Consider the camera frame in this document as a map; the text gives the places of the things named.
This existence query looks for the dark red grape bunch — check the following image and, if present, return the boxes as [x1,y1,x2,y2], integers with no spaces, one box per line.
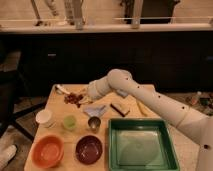
[64,93,83,107]

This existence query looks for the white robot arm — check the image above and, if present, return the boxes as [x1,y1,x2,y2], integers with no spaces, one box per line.
[80,69,213,171]

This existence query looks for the small metal cup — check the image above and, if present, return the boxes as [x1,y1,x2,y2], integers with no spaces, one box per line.
[88,116,101,132]

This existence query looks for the green plastic cup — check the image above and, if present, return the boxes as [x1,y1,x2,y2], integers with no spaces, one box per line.
[63,115,76,131]

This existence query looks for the white cup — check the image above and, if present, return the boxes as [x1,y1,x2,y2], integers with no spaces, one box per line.
[36,109,54,128]

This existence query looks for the blue folded cloth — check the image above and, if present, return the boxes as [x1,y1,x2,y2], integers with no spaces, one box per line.
[83,105,107,117]

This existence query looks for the blue sponge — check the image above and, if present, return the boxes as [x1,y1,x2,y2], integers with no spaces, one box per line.
[116,90,128,98]

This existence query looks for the brown block sponge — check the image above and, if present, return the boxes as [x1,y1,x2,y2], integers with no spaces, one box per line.
[110,102,130,117]

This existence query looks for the dark purple bowl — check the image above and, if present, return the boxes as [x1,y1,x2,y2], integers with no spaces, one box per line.
[75,135,103,165]

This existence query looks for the green plastic tray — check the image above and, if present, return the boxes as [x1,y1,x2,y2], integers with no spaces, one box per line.
[108,119,180,171]

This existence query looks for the orange bowl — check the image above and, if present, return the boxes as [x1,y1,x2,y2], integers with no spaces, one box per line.
[31,135,64,169]

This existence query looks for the white shoe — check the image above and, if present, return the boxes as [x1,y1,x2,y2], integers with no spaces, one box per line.
[0,144,17,171]

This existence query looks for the white handled spatula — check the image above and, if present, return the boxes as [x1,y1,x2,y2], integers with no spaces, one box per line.
[55,84,70,95]

